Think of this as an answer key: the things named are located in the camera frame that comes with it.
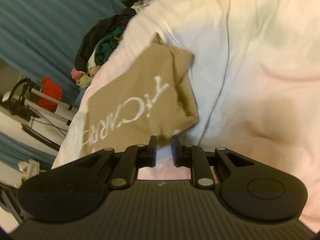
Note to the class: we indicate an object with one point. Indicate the narrow blue curtain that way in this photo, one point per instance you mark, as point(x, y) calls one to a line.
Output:
point(22, 150)

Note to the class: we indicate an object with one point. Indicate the black garment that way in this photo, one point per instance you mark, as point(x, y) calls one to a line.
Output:
point(100, 35)

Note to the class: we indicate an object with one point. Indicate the white vanity desk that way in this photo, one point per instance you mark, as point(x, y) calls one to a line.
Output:
point(7, 215)

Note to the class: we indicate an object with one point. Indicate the pink cloth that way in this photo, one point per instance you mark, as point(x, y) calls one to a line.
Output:
point(76, 73)

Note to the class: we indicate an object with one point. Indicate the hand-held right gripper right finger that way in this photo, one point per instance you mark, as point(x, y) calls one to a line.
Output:
point(176, 152)

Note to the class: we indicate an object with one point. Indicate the yellow-green cloth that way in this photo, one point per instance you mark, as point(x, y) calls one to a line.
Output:
point(85, 81)

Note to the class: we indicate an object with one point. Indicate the garment steamer stand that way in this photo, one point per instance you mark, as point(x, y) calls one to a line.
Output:
point(52, 99)

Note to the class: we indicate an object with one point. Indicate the green garment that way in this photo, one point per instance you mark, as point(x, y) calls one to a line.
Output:
point(107, 45)

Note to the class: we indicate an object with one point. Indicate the wide blue curtain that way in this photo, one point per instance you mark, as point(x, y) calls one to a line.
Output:
point(37, 17)

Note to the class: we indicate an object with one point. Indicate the beige printed t-shirt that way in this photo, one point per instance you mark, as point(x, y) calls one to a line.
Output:
point(140, 100)

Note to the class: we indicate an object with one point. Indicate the red bag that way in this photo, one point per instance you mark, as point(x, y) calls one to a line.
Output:
point(50, 92)

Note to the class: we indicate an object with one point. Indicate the white tissue box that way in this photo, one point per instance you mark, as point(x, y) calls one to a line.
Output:
point(28, 168)

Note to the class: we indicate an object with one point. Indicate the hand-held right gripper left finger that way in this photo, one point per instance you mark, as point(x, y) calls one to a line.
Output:
point(152, 152)

